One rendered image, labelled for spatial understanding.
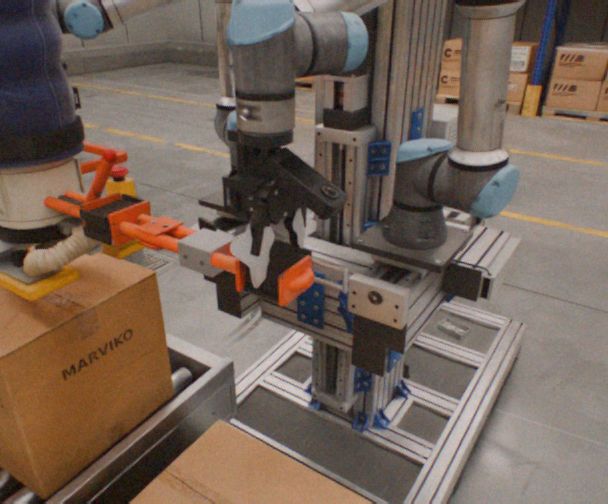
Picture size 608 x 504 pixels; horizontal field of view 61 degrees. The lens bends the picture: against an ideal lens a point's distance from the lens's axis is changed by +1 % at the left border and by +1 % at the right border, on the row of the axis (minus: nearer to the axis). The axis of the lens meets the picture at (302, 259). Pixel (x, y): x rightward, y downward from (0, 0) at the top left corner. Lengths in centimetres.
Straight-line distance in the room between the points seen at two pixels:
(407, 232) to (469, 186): 19
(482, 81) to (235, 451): 100
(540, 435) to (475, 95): 161
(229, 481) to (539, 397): 157
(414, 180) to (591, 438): 154
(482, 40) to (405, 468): 129
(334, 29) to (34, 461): 105
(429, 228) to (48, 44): 83
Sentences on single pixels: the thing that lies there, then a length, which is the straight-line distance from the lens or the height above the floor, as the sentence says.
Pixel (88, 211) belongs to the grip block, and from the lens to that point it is 96.
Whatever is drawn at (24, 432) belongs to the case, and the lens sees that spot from 126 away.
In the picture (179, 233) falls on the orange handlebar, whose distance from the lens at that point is 88.
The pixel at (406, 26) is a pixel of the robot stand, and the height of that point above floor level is 149.
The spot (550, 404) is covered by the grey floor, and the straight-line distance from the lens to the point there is 251.
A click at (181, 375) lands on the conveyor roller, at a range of 162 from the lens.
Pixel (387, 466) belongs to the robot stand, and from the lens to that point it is 181.
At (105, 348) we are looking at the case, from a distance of 130.
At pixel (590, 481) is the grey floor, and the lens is 227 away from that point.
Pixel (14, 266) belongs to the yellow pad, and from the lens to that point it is 112.
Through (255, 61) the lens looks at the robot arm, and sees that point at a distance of 64.
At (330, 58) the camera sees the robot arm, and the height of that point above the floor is 149.
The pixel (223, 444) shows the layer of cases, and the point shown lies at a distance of 141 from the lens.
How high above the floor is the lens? 157
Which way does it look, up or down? 28 degrees down
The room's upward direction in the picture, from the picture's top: straight up
